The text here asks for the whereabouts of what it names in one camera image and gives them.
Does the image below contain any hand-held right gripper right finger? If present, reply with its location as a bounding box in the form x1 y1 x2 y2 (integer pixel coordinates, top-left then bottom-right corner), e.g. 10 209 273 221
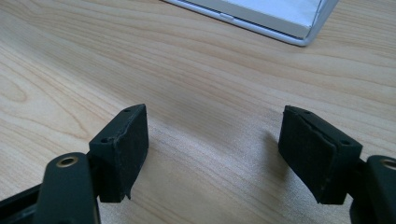
277 105 364 205

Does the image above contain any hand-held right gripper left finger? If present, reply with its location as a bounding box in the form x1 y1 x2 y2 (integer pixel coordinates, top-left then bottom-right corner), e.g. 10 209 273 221
88 103 149 203

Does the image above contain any white flat tray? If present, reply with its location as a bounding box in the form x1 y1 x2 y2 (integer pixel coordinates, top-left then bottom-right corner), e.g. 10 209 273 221
162 0 340 48

